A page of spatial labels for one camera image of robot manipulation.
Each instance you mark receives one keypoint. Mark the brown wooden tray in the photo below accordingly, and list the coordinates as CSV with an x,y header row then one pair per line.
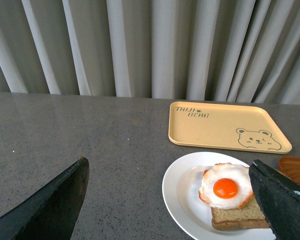
x,y
290,166

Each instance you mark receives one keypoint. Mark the yellow bear tray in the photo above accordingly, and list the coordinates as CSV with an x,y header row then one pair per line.
x,y
225,126

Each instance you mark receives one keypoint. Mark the fried egg toy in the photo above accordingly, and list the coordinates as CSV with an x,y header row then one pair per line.
x,y
226,186

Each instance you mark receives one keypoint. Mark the grey curtain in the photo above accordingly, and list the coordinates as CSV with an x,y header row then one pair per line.
x,y
215,50

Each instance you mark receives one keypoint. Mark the white round plate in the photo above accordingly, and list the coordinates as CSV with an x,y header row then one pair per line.
x,y
180,190

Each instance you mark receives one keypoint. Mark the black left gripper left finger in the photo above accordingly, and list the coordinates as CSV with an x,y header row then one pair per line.
x,y
50,213

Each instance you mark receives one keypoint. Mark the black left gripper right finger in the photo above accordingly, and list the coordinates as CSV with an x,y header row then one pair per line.
x,y
278,198

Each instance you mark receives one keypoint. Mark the bottom bread slice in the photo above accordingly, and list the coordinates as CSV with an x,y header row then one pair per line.
x,y
249,216

